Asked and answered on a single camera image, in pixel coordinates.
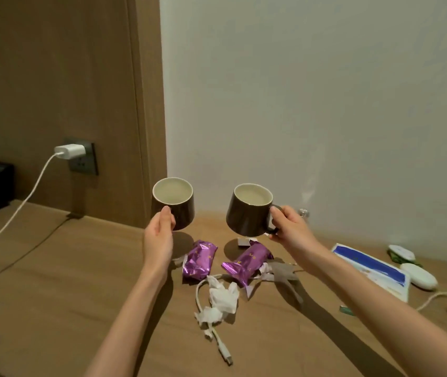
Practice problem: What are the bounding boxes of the brown mug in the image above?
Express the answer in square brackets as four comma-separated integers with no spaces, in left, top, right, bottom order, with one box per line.
[225,183,284,237]
[151,176,195,231]

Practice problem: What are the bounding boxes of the purple snack wrapper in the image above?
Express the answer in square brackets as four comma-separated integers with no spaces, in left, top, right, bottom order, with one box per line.
[221,239,274,289]
[182,240,219,285]

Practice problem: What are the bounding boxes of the white oval earbud case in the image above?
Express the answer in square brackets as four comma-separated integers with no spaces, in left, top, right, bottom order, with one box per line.
[399,262,439,290]

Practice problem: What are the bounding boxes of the blue white tissue pack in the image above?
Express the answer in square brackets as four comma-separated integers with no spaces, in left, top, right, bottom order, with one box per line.
[331,243,412,304]

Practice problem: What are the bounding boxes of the grey wall socket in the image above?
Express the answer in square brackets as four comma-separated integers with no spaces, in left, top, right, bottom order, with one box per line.
[64,137,100,176]

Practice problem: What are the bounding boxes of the person's right forearm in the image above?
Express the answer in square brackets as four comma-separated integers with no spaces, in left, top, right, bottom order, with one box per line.
[298,251,447,377]

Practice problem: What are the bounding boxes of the white charging cable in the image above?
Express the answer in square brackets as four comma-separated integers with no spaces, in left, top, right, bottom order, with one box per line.
[0,152,57,263]

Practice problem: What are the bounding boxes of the small white green packet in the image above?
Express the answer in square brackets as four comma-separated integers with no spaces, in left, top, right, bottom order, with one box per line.
[387,244,419,265]

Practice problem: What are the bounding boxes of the person's left forearm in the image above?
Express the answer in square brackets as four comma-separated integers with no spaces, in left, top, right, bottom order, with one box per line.
[84,269,173,377]

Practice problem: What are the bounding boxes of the person's left hand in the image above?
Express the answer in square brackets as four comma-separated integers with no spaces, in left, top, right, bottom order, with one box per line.
[142,206,177,283]

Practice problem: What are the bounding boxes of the wooden wall panel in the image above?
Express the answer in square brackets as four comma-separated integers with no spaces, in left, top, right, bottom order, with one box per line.
[0,0,168,229]

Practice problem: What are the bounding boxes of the white charger plug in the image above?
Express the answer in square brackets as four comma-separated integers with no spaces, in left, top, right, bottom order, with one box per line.
[53,143,87,161]

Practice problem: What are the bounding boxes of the person's right hand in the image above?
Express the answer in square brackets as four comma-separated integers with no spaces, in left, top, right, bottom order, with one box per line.
[267,206,324,271]

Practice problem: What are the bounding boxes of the white usb cable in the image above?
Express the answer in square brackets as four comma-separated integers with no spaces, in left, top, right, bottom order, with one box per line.
[194,272,447,367]

